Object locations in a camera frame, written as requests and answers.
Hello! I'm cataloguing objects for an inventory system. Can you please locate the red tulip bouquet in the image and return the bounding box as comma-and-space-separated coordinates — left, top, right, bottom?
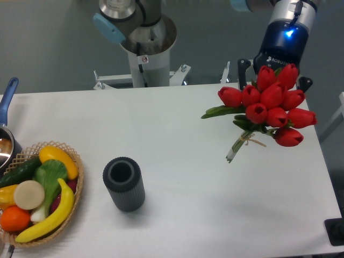
202, 63, 317, 163

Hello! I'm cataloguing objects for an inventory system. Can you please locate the black device at table edge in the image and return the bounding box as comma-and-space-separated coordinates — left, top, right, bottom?
324, 218, 343, 246

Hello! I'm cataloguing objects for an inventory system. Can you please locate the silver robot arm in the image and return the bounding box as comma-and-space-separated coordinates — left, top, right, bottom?
231, 0, 320, 90

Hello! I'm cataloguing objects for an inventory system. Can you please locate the dark grey ribbed vase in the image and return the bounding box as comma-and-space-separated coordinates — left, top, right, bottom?
103, 157, 146, 212

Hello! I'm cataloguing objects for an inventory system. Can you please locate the white metal mounting frame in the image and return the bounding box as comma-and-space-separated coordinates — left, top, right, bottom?
93, 61, 231, 90

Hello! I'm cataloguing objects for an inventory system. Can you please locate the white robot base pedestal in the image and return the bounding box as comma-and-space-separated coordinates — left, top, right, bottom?
92, 0, 178, 88

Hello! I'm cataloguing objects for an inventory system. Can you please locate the purple red vegetable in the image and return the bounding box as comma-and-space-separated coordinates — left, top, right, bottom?
50, 179, 78, 214

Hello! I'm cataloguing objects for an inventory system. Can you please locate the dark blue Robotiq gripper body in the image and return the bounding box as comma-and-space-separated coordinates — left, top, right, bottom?
253, 20, 309, 73

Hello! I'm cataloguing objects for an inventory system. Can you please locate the blue handled saucepan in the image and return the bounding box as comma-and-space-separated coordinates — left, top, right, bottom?
1, 77, 22, 177

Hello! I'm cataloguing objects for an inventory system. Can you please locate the yellow squash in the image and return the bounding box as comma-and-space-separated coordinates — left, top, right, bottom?
39, 146, 78, 180

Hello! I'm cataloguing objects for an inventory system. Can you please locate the woven wicker basket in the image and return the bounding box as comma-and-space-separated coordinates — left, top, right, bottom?
1, 141, 84, 248

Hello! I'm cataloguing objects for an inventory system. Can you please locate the yellow banana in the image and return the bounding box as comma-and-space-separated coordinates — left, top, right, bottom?
15, 178, 74, 243

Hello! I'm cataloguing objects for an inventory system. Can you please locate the orange fruit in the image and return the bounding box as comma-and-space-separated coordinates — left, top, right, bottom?
1, 206, 31, 232

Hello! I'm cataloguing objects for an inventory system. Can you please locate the green bok choy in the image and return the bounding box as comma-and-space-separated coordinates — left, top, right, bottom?
31, 159, 68, 224

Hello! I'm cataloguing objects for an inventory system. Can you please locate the beige round disc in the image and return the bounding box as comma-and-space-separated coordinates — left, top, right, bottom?
13, 180, 45, 210

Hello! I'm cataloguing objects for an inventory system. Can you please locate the green cucumber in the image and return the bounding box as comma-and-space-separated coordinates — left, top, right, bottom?
1, 156, 42, 188

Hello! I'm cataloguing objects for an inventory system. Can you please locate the yellow bell pepper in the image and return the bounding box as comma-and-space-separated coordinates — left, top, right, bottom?
0, 184, 18, 211

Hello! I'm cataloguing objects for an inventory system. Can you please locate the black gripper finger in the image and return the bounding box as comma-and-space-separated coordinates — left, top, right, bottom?
237, 59, 252, 90
296, 76, 313, 93

